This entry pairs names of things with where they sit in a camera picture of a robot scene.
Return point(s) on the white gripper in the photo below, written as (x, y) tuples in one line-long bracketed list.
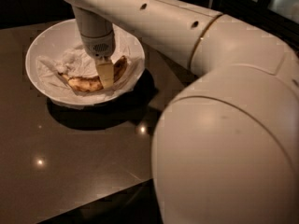
[(99, 46)]

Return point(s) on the ripe spotted banana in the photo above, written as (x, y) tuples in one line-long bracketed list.
[(91, 84)]

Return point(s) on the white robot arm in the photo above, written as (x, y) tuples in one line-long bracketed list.
[(226, 149)]

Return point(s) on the white bowl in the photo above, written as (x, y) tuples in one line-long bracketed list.
[(53, 41)]

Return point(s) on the white paper towel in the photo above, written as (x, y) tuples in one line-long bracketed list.
[(71, 62)]

